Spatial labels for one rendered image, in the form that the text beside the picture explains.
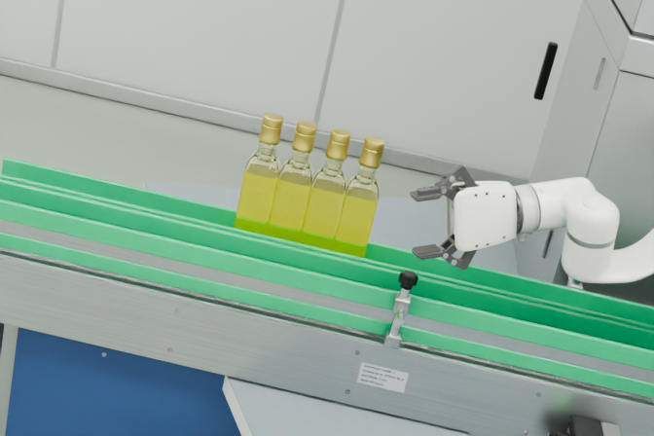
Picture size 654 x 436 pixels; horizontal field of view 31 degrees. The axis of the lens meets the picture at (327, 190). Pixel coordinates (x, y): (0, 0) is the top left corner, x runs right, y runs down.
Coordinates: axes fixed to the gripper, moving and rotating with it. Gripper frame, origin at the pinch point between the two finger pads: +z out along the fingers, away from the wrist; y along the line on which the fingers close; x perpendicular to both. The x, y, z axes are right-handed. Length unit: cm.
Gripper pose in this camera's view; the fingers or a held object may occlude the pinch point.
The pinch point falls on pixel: (419, 224)
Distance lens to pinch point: 183.6
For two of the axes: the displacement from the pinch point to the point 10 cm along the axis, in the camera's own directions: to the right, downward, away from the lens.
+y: -0.5, -9.5, -3.2
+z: -9.6, 1.3, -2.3
